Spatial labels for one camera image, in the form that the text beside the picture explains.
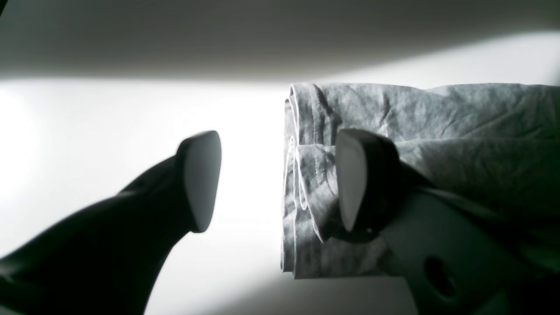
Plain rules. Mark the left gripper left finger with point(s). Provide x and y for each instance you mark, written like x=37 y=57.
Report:
x=105 y=258

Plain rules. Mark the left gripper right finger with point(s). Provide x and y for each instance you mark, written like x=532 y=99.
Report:
x=457 y=257

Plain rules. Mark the grey Hugging Face T-shirt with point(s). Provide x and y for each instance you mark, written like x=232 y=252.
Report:
x=495 y=144

